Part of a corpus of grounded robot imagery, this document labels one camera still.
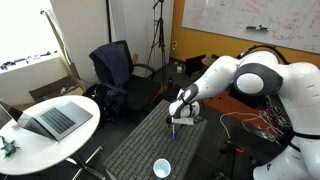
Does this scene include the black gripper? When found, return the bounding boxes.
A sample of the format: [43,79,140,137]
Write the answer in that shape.
[165,113,196,134]

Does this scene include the light blue cup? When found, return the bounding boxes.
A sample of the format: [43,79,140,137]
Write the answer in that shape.
[152,158,172,180]

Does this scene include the black office chair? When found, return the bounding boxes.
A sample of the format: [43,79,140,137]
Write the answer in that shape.
[83,39,163,118]

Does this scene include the orange rug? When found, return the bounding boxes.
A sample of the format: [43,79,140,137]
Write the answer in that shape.
[199,89,265,125]

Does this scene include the black flat panel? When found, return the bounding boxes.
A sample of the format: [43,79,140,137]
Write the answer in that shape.
[184,54,207,78]

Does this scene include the navy blue cloth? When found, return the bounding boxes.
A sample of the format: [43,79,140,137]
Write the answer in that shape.
[88,42,131,90]

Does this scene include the grey open laptop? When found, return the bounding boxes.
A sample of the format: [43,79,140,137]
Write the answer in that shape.
[0,97,94,142]

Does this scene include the large open cardboard box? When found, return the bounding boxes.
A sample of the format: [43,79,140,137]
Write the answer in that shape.
[28,74,87,103]

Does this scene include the black whiteboard eraser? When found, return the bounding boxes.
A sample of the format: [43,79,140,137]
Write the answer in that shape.
[246,24,270,33]

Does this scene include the round white table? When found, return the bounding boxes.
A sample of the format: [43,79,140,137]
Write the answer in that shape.
[0,94,101,176]

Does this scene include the whiteboard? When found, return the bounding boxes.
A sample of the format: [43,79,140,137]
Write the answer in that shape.
[181,0,320,56]

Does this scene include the green toy figure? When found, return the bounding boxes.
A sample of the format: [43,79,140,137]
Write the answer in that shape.
[0,135,21,159]

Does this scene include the long orange handled clamp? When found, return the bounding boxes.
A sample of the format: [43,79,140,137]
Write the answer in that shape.
[217,139,246,158]

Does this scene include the tangled white floor cables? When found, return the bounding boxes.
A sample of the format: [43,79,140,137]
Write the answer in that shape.
[219,98,292,142]

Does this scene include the black camera tripod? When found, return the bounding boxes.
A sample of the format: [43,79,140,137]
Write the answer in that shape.
[145,0,168,85]

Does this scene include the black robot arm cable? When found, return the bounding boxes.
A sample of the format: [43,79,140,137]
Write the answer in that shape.
[235,44,290,65]

